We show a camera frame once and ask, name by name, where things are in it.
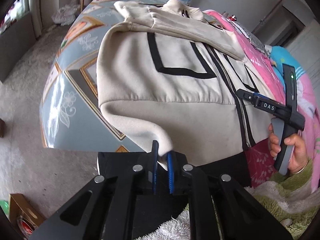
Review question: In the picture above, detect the cream jacket with black trim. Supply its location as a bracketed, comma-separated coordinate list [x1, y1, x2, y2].
[97, 1, 274, 167]

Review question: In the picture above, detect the person's right hand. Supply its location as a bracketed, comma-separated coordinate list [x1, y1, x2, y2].
[267, 123, 309, 175]

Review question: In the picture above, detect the right forearm green fuzzy sleeve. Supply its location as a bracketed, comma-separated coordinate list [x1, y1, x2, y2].
[172, 159, 320, 240]

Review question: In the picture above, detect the dark low cabinet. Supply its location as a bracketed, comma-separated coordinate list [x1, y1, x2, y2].
[0, 12, 36, 83]

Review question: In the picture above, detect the patterned blue-grey tablecloth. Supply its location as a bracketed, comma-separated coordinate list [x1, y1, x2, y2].
[40, 0, 141, 152]

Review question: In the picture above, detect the cardboard box with items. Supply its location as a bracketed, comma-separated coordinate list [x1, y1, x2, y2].
[9, 193, 46, 239]

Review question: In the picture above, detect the brown box on floor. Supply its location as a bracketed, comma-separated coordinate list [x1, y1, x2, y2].
[0, 119, 5, 138]

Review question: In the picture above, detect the pink floral blanket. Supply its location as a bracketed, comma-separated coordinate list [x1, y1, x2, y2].
[204, 9, 319, 191]

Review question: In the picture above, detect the red lighter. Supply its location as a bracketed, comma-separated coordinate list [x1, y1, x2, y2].
[230, 15, 237, 21]

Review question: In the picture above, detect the white plastic bag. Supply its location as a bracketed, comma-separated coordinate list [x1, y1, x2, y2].
[52, 0, 80, 26]

